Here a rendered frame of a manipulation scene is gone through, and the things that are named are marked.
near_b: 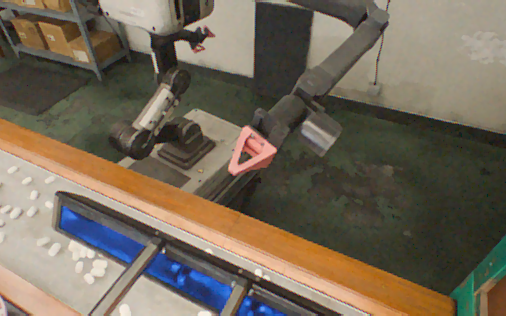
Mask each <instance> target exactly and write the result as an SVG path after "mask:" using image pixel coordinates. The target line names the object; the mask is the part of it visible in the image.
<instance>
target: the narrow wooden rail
mask: <svg viewBox="0 0 506 316"><path fill-rule="evenodd" d="M0 296H1V297H2V299H4V300H5V301H7V302H8V303H9V304H10V305H12V306H13V307H15V308H17V309H18V310H20V311H21V312H22V313H23V314H25V315H27V316H84V315H83V314H81V313H80V312H79V311H77V310H76V309H73V308H72V307H70V306H68V305H67V304H65V302H63V301H60V300H58V299H57V298H56V297H54V296H53V295H51V294H49V293H47V292H45V291H44V290H43V289H42V288H40V287H38V286H36V285H34V284H33V283H31V282H30V281H28V280H27V279H26V278H23V277H21V276H20V275H19V274H17V273H15V272H14V271H12V270H10V269H8V268H7V267H6V266H4V265H3V264H1V263H0Z"/></svg>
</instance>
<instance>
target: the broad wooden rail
mask: <svg viewBox="0 0 506 316"><path fill-rule="evenodd" d="M0 150H3V151H5V152H6V153H8V154H10V155H13V156H14V157H18V158H21V159H22V160H24V161H26V162H29V163H30V164H32V165H37V166H38V167H40V168H42V169H44V170H46V171H48V172H52V173H54V174H56V175H58V176H60V177H62V178H64V179H68V180H69V181H72V182H74V183H76V184H77V185H80V186H82V187H85V188H88V189H90V190H92V191H93V192H96V193H98V194H101V195H103V196H106V197H107V198H109V199H111V200H114V201H117V202H119V203H122V204H123V205H125V206H127V207H129V208H133V209H135V210H137V211H139V212H141V213H143V214H145V215H149V216H151V217H153V218H155V219H157V220H159V221H161V222H165V223H167V224H168V225H170V226H173V227H175V228H178V229H181V230H183V231H184V232H186V233H188V234H190V235H194V236H196V237H198V238H200V239H202V240H204V241H206V242H210V243H212V244H213V245H216V246H218V247H219V248H221V249H224V250H227V251H229V252H232V253H234V254H235V255H237V256H240V257H243V258H245V259H247V260H249V261H251V262H253V263H255V264H257V265H261V266H263V267H265V268H267V269H269V270H270V271H272V272H275V273H278V274H280V275H283V276H285V277H286V278H288V279H291V280H293V281H294V282H299V283H300V284H302V285H304V286H306V287H308V288H310V289H312V290H314V291H318V292H320V293H322V294H324V295H326V296H328V297H330V298H331V299H336V300H338V301H339V302H342V303H344V304H346V305H347V306H350V307H352V308H355V309H357V310H360V311H362V312H363V313H365V314H368V315H370V316H457V300H455V299H453V298H451V297H449V296H444V295H442V294H440V293H437V292H435V291H433V290H431V289H428V288H426V287H422V286H419V285H418V284H415V283H413V282H410V281H409V280H406V279H402V278H400V277H397V276H395V275H393V274H391V273H388V272H386V271H384V270H379V269H377V268H375V267H373V266H370V265H369V264H366V263H364V262H361V261H357V260H355V259H353V258H351V257H348V256H346V255H344V254H342V253H339V252H335V251H333V250H330V249H329V248H326V247H324V246H322V245H320V244H316V243H313V242H311V241H308V240H306V239H304V238H302V237H299V236H298V235H293V234H291V233H289V232H286V231H284V230H282V229H280V228H277V227H273V226H271V225H269V224H267V223H264V222H262V221H260V220H258V219H254V218H251V217H248V216H247V215H244V214H242V213H240V212H235V211H234V210H231V209H229V208H227V207H225V206H222V205H218V204H216V203H213V202H212V201H209V200H207V199H205V198H200V197H199V196H196V195H194V194H192V193H190V192H185V191H183V190H181V189H178V188H177V187H174V186H172V185H168V184H165V183H163V182H161V181H159V180H156V179H154V178H150V177H147V176H146V175H143V174H140V173H139V172H137V171H132V170H130V169H128V168H125V167H124V166H121V165H119V164H115V163H112V162H110V161H108V160H106V159H103V158H101V157H97V156H94V155H92V154H90V153H88V152H85V151H84V150H81V149H76V148H75V147H72V146H70V145H68V144H66V143H63V142H59V141H57V140H54V139H52V138H50V137H48V136H45V135H41V134H39V133H37V132H35V131H32V130H30V129H28V128H26V127H21V126H19V125H17V124H14V123H13V122H10V121H8V120H4V119H1V118H0Z"/></svg>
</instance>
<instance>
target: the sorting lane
mask: <svg viewBox="0 0 506 316"><path fill-rule="evenodd" d="M14 166H17V167H18V170H17V171H16V172H13V173H8V170H9V169H10V168H12V167H14ZM52 176H54V177H55V178H56V179H55V181H53V182H52V183H50V184H46V183H45V182H44V180H46V179H48V178H50V177H52ZM28 177H31V178H32V179H33V180H32V181H31V182H30V183H29V184H28V185H23V184H22V180H25V179H26V178H28ZM0 182H1V185H0V203H1V205H0V210H1V209H3V208H4V207H6V205H11V206H12V209H11V210H9V211H8V212H6V214H2V213H1V212H0V219H2V220H4V222H5V223H4V225H1V226H0V233H5V240H4V241H3V242H2V243H0V263H1V264H3V265H4V266H6V267H7V268H8V269H10V270H12V271H14V272H15V273H17V274H19V275H20V276H21V277H23V278H26V279H27V280H28V281H30V282H31V283H33V284H34V285H36V286H38V287H40V288H42V289H43V290H44V291H45V292H47V293H49V294H51V295H53V296H54V297H56V298H57V299H58V300H60V301H63V302H65V304H67V305H68V306H70V307H72V308H73V309H76V310H77V311H79V312H80V313H81V314H83V315H84V316H88V313H89V312H90V311H91V309H93V308H94V307H95V305H96V303H97V302H98V301H99V300H100V299H101V298H102V297H103V295H104V293H106V292H107V290H108V289H109V288H110V287H111V286H112V284H113V283H114V282H115V280H116V279H117V278H118V277H120V274H121V273H122V272H123V271H124V269H126V268H124V267H122V266H121V265H119V264H117V263H115V262H113V261H111V260H109V259H107V258H105V257H104V256H103V257H101V256H99V255H98V254H97V253H96V254H95V256H94V257H93V258H88V256H86V257H84V258H82V257H81V256H80V259H79V260H78V261H74V260H73V252H71V251H69V249H68V247H69V245H70V242H71V241H72V240H70V239H68V238H67V237H65V236H63V235H62V234H60V233H59V232H55V231H54V230H53V229H52V228H51V218H52V209H53V208H52V209H49V208H48V207H46V206H45V202H48V201H50V202H52V203H53V200H54V195H55V193H56V192H57V191H59V190H63V191H67V192H70V193H74V194H81V195H84V196H86V197H89V198H90V199H91V200H94V201H98V202H99V203H101V204H104V205H106V206H107V207H109V208H113V209H115V210H117V211H119V212H121V213H123V214H124V215H129V216H130V217H132V218H134V219H137V220H138V221H140V222H144V223H145V224H148V225H150V226H152V227H153V228H155V229H160V230H161V231H163V232H165V233H167V234H169V235H171V236H175V237H176V238H178V239H181V240H183V241H184V242H186V243H190V244H192V245H194V246H196V247H197V248H199V249H202V250H206V249H211V250H212V252H213V253H214V255H215V256H217V257H219V258H223V259H225V260H226V261H228V262H230V263H232V264H234V265H238V266H240V267H241V268H244V269H246V270H248V271H249V272H251V273H256V269H261V270H262V277H263V276H264V275H268V276H269V277H270V281H272V282H274V283H277V284H278V285H280V286H282V287H284V288H285V289H288V290H292V291H293V292H295V293H297V294H300V295H301V296H303V297H305V298H309V299H311V300H313V301H315V302H316V303H318V304H321V305H323V306H324V307H328V308H331V309H332V310H334V311H336V312H338V313H340V314H342V315H344V316H370V315H368V314H365V313H363V312H362V311H360V310H357V309H355V308H352V307H350V306H347V305H346V304H344V303H342V302H339V301H338V300H336V299H331V298H330V297H328V296H326V295H324V294H322V293H320V292H318V291H314V290H312V289H310V288H308V287H306V286H304V285H302V284H300V283H299V282H294V281H293V280H291V279H288V278H286V277H285V276H283V275H280V274H278V273H275V272H272V271H270V270H269V269H267V268H265V267H263V266H261V265H257V264H255V263H253V262H251V261H249V260H247V259H245V258H243V257H240V256H237V255H235V254H234V253H232V252H229V251H227V250H224V249H221V248H219V247H218V246H216V245H213V244H212V243H210V242H206V241H204V240H202V239H200V238H198V237H196V236H194V235H190V234H188V233H186V232H184V231H183V230H181V229H178V228H175V227H173V226H170V225H168V224H167V223H165V222H161V221H159V220H157V219H155V218H153V217H151V216H149V215H145V214H143V213H141V212H139V211H137V210H135V209H133V208H129V207H127V206H125V205H123V204H122V203H119V202H117V201H114V200H111V199H109V198H107V197H106V196H103V195H101V194H98V193H96V192H93V191H92V190H90V189H88V188H85V187H82V186H80V185H77V184H76V183H74V182H72V181H69V180H68V179H64V178H62V177H60V176H58V175H56V174H54V173H52V172H48V171H46V170H44V169H42V168H40V167H38V166H37V165H32V164H30V163H29V162H26V161H24V160H22V159H21V158H18V157H14V156H13V155H10V154H8V153H6V152H5V151H3V150H0ZM34 190H36V191H38V196H37V198H36V200H31V199H30V195H31V193H32V191H34ZM32 206H36V207H37V208H38V210H37V211H36V214H35V215H34V216H33V217H28V214H27V213H28V210H29V209H30V208H31V207H32ZM17 207H19V208H21V214H20V215H19V216H18V218H11V217H10V214H11V212H12V211H13V210H14V209H15V208H17ZM46 236H48V237H50V238H51V241H50V242H49V243H47V244H45V245H43V246H42V247H39V246H38V245H37V241H38V240H41V239H43V238H44V237H46ZM55 243H59V244H60V245H61V248H60V249H59V252H58V253H57V255H54V256H51V255H49V250H50V249H51V247H52V245H53V244H55ZM96 260H102V261H106V262H107V267H106V268H105V275H104V276H103V277H97V276H92V275H91V274H90V270H92V269H93V268H94V267H93V262H94V261H96ZM77 262H83V269H82V271H81V273H76V272H75V268H76V263H77ZM88 273H89V274H90V275H91V276H92V277H94V283H93V284H91V285H89V284H88V283H87V282H86V281H85V279H84V276H85V275H86V274H88ZM123 304H127V305H128V307H129V309H130V311H131V316H197V314H198V313H199V312H201V311H203V312H208V311H206V310H204V309H203V308H201V307H199V306H196V305H195V304H193V303H191V302H189V301H188V300H186V299H184V298H181V297H180V296H178V295H176V294H174V293H173V292H171V291H167V290H166V289H164V288H163V287H161V286H159V285H158V284H156V283H152V282H151V281H149V280H147V279H146V278H144V277H143V276H142V278H141V279H140V280H139V282H138V283H137V284H136V285H135V287H134V288H133V290H132V291H131V292H130V293H129V294H128V295H127V298H126V299H125V300H124V301H123V302H122V303H121V305H123ZM121 305H120V306H121ZM120 306H119V308H120ZM119 308H118V309H117V310H116V312H115V313H114V314H113V315H112V316H121V315H120V312H119Z"/></svg>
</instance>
